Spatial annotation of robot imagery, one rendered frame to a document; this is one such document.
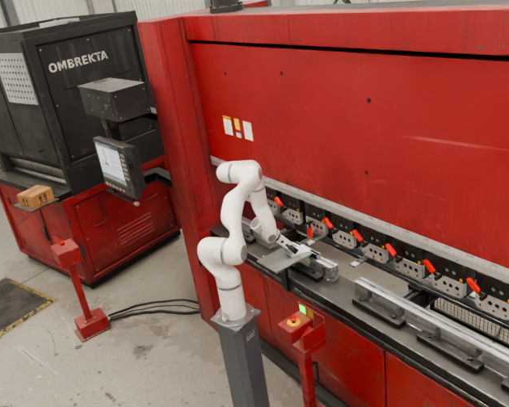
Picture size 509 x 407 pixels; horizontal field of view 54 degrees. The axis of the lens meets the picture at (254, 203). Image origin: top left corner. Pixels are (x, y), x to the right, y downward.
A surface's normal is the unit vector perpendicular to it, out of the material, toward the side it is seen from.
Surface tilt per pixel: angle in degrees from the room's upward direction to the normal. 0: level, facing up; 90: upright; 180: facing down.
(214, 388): 0
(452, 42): 90
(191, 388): 0
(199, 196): 90
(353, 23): 90
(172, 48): 90
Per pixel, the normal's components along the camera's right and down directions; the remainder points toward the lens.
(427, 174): -0.79, 0.35
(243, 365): 0.11, 0.41
